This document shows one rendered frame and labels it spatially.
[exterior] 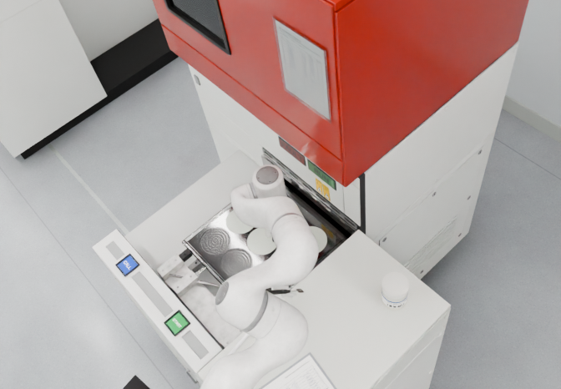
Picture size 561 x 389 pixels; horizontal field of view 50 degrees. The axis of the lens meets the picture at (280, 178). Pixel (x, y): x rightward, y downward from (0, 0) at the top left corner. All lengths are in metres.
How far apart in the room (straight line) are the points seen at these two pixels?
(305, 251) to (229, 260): 0.61
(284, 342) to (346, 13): 0.69
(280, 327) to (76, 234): 2.10
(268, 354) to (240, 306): 0.13
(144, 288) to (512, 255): 1.74
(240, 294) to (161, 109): 2.46
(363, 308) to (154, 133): 2.11
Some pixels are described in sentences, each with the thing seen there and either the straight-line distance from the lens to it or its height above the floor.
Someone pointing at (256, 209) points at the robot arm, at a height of 1.25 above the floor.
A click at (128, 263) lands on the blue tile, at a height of 0.96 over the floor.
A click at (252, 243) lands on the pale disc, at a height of 0.90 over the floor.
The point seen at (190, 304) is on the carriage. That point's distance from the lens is 1.87.
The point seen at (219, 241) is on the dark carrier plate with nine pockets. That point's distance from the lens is 1.92.
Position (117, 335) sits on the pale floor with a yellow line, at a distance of 2.92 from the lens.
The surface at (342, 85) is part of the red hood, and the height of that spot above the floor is 1.60.
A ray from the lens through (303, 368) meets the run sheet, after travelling 1.65.
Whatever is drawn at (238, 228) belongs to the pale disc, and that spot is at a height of 0.90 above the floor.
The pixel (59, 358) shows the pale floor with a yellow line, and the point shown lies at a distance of 2.99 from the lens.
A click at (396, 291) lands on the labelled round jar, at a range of 1.62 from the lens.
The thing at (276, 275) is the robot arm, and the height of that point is 1.39.
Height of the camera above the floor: 2.53
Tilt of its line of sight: 54 degrees down
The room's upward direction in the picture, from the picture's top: 12 degrees counter-clockwise
